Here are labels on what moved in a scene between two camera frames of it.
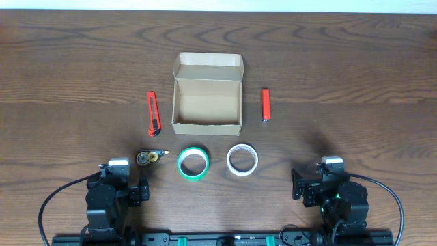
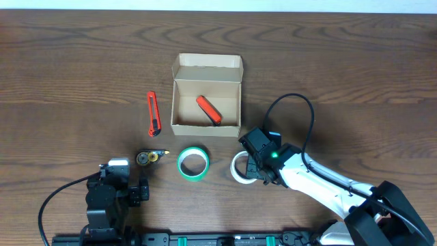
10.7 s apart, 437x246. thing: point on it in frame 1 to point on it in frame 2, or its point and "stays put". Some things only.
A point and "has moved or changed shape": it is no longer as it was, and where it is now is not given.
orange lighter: [265, 104] to [209, 109]
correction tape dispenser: [145, 157] stays put
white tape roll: [246, 171] has moved or changed shape
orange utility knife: [154, 124] stays put
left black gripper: [142, 193] stays put
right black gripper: [299, 186] to [252, 162]
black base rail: [284, 238] stays put
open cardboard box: [207, 93] stays put
